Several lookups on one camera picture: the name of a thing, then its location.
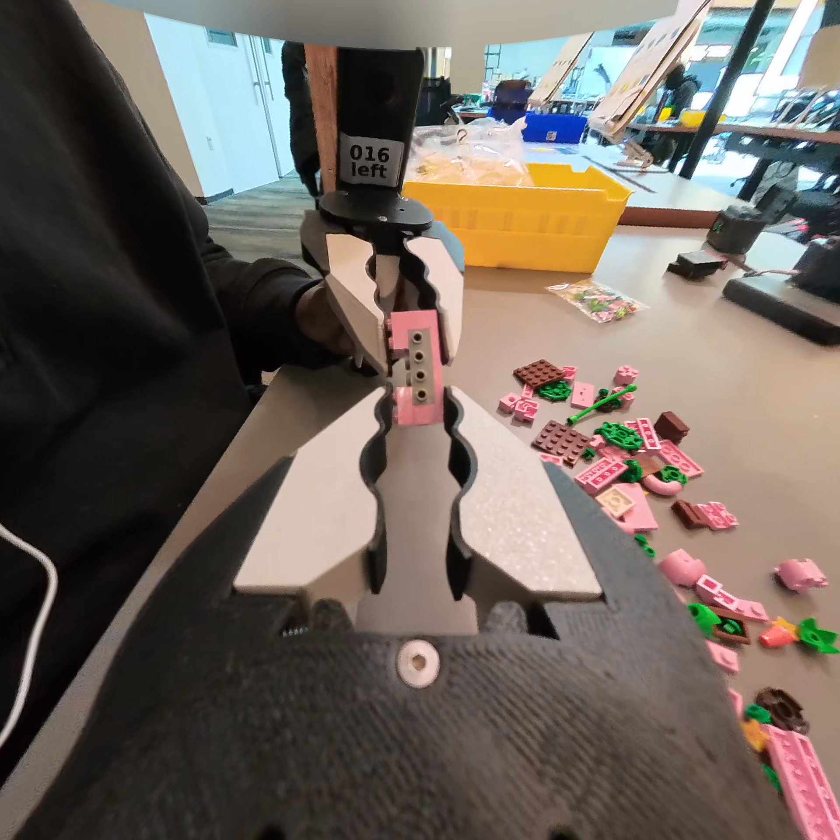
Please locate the clear bag of bricks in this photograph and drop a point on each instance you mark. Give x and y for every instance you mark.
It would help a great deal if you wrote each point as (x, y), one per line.
(594, 302)

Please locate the black device with green mark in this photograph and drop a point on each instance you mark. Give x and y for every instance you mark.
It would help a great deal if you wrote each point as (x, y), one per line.
(735, 229)

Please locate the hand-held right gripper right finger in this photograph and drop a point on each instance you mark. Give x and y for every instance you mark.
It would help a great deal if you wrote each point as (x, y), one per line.
(525, 525)

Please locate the brown square brick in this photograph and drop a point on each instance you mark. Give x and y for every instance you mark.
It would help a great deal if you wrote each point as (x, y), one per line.
(670, 426)

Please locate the small flat black device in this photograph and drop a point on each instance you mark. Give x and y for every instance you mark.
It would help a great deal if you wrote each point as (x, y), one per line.
(695, 264)

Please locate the large cardboard panel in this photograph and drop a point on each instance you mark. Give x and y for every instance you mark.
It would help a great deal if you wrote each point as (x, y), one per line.
(649, 65)

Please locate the wooden post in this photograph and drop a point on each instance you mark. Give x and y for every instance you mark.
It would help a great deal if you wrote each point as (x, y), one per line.
(320, 118)

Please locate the yellow storage bin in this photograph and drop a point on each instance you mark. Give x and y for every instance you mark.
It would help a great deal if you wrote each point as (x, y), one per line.
(525, 223)

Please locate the person's black clothed body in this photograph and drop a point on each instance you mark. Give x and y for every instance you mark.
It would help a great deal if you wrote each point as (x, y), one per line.
(98, 328)

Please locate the white square plate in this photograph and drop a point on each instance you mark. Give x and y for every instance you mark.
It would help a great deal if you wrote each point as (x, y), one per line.
(615, 501)

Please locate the pile of small toy bricks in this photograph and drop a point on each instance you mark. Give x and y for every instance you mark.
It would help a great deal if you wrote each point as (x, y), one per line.
(600, 474)

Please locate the person's left hand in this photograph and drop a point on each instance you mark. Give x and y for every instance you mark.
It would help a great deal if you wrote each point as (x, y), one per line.
(321, 321)

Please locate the person's left forearm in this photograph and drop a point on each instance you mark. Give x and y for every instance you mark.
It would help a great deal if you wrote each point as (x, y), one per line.
(262, 308)

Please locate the green ribbed rod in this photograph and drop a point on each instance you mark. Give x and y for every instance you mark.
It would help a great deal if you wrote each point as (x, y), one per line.
(600, 403)

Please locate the brown studded plate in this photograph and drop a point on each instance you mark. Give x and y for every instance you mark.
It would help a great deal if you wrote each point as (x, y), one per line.
(538, 374)
(561, 443)

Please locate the pink toy brick assembly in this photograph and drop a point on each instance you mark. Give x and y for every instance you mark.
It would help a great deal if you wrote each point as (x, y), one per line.
(423, 321)

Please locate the small cardboard panel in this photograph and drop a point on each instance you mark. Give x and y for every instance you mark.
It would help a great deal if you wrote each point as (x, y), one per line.
(561, 69)

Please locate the green web piece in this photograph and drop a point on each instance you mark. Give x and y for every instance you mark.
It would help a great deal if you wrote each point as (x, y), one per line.
(554, 392)
(620, 436)

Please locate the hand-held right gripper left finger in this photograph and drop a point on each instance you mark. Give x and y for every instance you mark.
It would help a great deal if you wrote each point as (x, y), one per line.
(308, 518)

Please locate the black metal pole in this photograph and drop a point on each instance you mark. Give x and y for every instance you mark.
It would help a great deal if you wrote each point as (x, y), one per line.
(722, 92)

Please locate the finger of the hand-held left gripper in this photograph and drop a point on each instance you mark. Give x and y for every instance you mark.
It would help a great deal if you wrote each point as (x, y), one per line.
(351, 289)
(443, 282)

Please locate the long black bar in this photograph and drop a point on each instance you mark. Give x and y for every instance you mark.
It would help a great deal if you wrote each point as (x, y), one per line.
(781, 308)

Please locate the blue storage bin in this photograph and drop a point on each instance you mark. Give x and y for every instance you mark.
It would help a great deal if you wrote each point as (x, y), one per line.
(554, 126)

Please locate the clear plastic bags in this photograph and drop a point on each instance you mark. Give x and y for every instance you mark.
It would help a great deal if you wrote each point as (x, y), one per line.
(472, 157)

